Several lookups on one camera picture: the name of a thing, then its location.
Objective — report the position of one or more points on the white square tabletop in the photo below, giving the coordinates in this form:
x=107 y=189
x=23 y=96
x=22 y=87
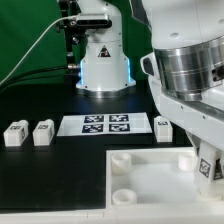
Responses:
x=148 y=176

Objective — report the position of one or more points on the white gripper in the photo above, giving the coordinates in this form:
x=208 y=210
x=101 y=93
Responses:
x=200 y=119

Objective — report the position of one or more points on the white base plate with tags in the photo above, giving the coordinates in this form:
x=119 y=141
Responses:
x=103 y=124

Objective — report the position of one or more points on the white L-shaped obstacle fence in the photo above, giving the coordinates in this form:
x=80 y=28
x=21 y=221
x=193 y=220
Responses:
x=196 y=213

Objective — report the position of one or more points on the black camera on mount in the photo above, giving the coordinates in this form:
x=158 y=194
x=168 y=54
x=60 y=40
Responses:
x=75 y=25

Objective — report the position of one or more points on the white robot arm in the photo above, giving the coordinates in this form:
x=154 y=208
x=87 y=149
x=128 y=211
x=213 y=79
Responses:
x=187 y=74

